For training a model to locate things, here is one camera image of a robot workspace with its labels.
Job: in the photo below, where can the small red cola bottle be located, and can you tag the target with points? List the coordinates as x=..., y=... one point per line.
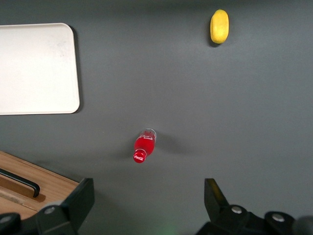
x=144, y=147

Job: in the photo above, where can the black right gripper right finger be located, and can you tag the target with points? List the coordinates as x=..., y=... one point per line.
x=216, y=203

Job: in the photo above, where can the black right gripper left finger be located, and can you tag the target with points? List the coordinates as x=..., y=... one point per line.
x=75, y=205

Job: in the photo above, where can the yellow lemon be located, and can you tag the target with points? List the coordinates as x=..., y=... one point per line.
x=219, y=26

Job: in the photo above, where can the cream rectangular plastic tray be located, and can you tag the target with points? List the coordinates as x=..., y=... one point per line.
x=36, y=68

